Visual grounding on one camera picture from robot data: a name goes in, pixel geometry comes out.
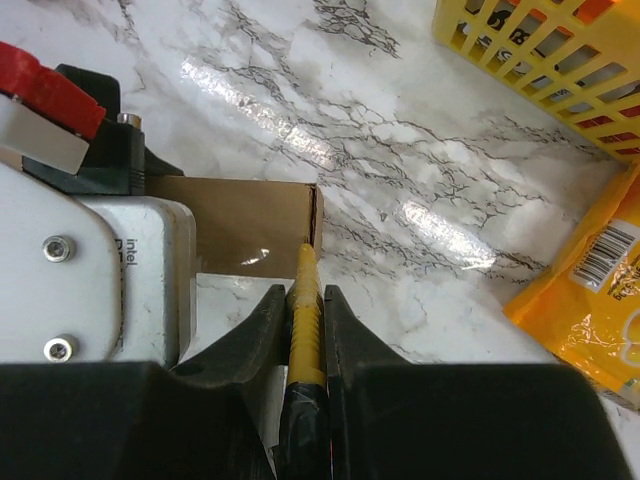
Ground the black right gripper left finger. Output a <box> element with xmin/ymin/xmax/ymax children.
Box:
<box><xmin>1</xmin><ymin>285</ymin><xmax>286</xmax><ymax>479</ymax></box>

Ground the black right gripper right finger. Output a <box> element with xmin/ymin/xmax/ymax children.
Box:
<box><xmin>324</xmin><ymin>285</ymin><xmax>631</xmax><ymax>479</ymax></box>

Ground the yellow utility knife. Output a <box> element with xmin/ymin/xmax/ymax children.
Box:
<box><xmin>279</xmin><ymin>243</ymin><xmax>331</xmax><ymax>479</ymax></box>

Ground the brown cardboard express box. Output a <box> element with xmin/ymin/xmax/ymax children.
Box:
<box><xmin>147</xmin><ymin>176</ymin><xmax>324</xmax><ymax>279</ymax></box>

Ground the orange mango candy bag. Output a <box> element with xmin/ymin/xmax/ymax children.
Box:
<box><xmin>503</xmin><ymin>165</ymin><xmax>639</xmax><ymax>410</ymax></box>

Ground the yellow plastic shopping basket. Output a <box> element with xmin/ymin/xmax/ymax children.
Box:
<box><xmin>432</xmin><ymin>0</ymin><xmax>640</xmax><ymax>164</ymax></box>

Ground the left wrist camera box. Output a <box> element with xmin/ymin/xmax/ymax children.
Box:
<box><xmin>1</xmin><ymin>43</ymin><xmax>196</xmax><ymax>368</ymax></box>

